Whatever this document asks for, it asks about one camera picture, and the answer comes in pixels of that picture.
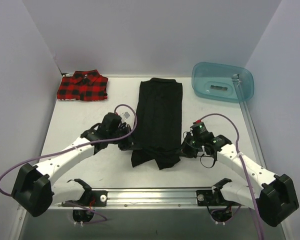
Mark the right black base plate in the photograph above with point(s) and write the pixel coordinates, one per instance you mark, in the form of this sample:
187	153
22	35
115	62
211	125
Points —
210	198

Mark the red black plaid folded shirt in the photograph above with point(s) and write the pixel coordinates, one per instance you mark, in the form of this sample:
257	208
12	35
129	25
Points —
86	86

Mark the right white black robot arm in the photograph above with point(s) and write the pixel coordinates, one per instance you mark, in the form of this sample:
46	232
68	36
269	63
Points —
272	196

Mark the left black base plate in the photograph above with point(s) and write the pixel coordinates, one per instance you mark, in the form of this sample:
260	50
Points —
93	198

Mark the teal plastic bin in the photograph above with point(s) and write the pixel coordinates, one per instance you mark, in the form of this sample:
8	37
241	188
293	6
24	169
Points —
222	82

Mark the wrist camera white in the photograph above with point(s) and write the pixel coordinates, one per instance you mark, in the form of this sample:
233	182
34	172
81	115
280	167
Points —
197	122
125	117

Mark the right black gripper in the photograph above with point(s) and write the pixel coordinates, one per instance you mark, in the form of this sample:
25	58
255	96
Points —
187	149

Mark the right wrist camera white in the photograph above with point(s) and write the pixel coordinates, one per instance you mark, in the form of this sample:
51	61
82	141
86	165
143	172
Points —
197	122

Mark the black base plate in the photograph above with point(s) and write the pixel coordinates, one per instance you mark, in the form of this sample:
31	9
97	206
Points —
210	198
93	198

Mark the black long sleeve shirt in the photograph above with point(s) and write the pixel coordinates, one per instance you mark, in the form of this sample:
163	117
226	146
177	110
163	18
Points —
159	123

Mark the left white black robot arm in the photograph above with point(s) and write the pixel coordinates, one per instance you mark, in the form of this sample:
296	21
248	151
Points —
46	173

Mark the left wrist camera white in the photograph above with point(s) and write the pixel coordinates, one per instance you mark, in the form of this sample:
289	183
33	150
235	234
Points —
125	117

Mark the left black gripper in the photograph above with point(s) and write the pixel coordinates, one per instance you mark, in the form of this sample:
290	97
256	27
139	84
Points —
126	141

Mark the aluminium front rail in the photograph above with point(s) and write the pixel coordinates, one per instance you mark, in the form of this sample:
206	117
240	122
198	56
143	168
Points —
150	197

